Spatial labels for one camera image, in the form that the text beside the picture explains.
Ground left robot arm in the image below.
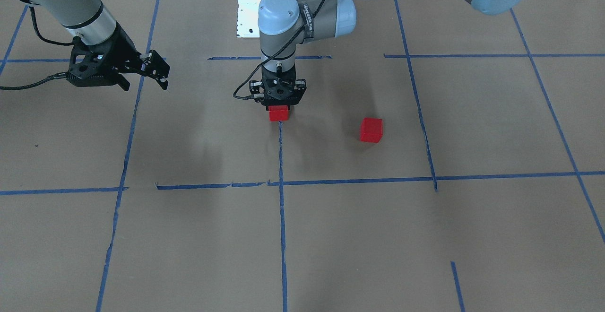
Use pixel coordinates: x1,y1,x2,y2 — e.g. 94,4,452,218
243,0,521,107

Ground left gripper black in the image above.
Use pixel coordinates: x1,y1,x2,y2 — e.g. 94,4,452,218
260,69,300,106

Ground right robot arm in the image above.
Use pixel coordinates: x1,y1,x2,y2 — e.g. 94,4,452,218
19,0,170,91

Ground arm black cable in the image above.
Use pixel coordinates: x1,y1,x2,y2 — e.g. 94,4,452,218
0,8,76,91
233,0,421,101

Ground red block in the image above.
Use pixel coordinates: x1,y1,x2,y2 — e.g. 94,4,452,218
268,105,290,122
359,117,384,143

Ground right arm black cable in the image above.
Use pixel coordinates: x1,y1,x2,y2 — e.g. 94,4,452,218
0,8,76,91

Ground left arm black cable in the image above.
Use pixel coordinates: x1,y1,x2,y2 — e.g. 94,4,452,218
233,0,421,101

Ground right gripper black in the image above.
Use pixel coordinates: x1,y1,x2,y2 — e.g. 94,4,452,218
66,24,171,92

